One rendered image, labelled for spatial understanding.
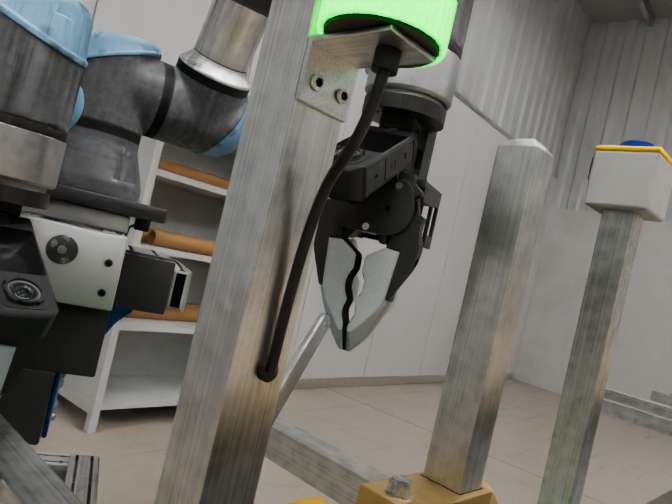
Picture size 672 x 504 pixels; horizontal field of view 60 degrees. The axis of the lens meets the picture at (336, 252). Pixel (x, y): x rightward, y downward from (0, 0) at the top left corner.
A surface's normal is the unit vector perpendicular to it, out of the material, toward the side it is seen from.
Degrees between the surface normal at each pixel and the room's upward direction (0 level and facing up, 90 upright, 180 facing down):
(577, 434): 90
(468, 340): 90
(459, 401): 90
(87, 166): 72
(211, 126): 117
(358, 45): 180
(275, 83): 90
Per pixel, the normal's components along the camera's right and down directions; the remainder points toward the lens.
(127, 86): 0.56, 0.16
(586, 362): -0.66, -0.16
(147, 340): 0.76, 0.17
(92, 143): 0.41, -0.23
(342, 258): -0.38, -0.09
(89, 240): 0.36, 0.07
